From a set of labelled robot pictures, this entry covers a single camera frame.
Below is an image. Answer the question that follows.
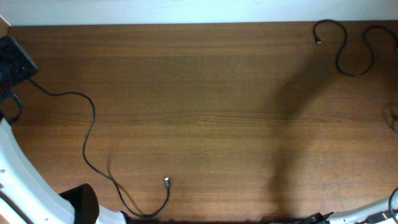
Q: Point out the thin black micro-USB cable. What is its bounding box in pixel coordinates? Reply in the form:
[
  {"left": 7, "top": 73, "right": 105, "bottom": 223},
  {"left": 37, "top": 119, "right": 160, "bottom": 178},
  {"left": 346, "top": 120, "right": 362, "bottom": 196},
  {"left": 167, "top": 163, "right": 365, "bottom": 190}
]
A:
[{"left": 312, "top": 19, "right": 398, "bottom": 78}]

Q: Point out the black USB-A cable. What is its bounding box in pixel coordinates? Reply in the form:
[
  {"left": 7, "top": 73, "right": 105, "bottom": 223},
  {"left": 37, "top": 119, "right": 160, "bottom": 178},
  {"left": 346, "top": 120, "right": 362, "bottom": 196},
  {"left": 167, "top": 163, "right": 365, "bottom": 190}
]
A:
[{"left": 28, "top": 78, "right": 171, "bottom": 218}]

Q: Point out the thick black angled-plug cable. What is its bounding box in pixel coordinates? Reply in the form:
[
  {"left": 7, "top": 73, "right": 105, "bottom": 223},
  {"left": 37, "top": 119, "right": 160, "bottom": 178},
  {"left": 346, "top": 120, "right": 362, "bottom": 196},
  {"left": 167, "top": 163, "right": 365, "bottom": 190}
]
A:
[{"left": 385, "top": 102, "right": 398, "bottom": 134}]

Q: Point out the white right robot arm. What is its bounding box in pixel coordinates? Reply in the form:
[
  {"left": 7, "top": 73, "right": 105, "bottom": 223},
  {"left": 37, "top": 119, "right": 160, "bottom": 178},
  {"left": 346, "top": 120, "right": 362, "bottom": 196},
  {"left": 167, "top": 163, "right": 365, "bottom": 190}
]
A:
[{"left": 294, "top": 198, "right": 396, "bottom": 224}]

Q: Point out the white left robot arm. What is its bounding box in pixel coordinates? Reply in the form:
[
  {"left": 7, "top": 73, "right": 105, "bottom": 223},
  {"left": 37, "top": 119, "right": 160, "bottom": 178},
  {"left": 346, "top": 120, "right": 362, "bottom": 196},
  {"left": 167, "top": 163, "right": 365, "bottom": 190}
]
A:
[{"left": 1, "top": 36, "right": 129, "bottom": 223}]

